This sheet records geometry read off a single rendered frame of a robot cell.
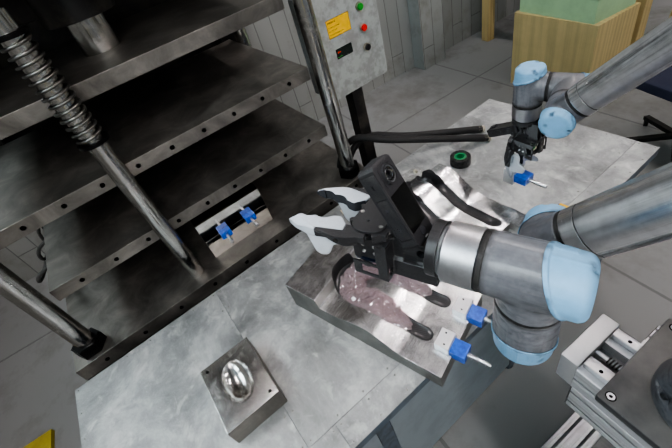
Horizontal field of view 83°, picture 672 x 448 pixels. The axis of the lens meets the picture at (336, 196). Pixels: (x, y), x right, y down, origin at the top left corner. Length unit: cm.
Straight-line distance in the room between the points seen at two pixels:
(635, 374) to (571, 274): 48
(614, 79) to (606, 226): 48
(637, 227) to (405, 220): 25
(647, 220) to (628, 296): 178
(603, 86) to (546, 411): 136
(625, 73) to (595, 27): 231
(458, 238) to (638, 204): 19
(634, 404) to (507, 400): 111
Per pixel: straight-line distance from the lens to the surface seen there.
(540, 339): 51
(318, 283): 116
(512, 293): 44
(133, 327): 158
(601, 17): 330
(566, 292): 43
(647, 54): 94
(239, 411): 111
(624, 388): 88
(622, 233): 53
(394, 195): 44
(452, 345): 105
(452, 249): 44
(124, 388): 144
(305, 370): 116
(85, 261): 153
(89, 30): 150
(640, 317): 224
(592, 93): 98
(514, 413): 192
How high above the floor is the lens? 181
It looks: 40 degrees down
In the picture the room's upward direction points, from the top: 18 degrees counter-clockwise
